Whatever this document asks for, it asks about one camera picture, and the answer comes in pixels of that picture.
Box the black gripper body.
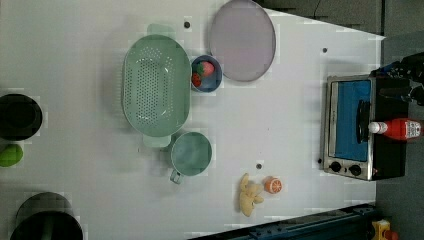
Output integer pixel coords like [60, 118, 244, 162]
[370, 52, 424, 106]

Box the red ketchup bottle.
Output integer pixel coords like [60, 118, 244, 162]
[368, 118, 423, 141]

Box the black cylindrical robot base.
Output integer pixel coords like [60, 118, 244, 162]
[10, 192, 84, 240]

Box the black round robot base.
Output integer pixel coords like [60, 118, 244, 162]
[0, 94, 43, 141]

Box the black toaster oven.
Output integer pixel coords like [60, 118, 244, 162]
[321, 75, 410, 181]

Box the yellow red object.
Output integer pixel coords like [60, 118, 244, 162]
[371, 220, 399, 240]

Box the lilac round plate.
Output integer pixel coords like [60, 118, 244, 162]
[209, 0, 276, 82]

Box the orange slice toy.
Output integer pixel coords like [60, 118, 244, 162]
[264, 177, 283, 194]

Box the small blue bowl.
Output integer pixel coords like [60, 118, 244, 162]
[191, 55, 223, 93]

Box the yellow plush toy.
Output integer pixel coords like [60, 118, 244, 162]
[239, 173, 264, 217]

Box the pink toy strawberry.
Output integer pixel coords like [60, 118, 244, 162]
[196, 61, 215, 77]

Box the red toy fruit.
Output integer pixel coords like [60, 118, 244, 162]
[191, 73, 202, 87]

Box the teal mug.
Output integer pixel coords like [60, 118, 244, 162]
[170, 132, 212, 184]

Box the green perforated colander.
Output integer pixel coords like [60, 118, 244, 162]
[122, 24, 192, 148]

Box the green round object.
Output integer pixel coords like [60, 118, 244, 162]
[0, 144, 23, 167]

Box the blue metal frame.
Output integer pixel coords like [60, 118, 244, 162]
[191, 204, 381, 240]

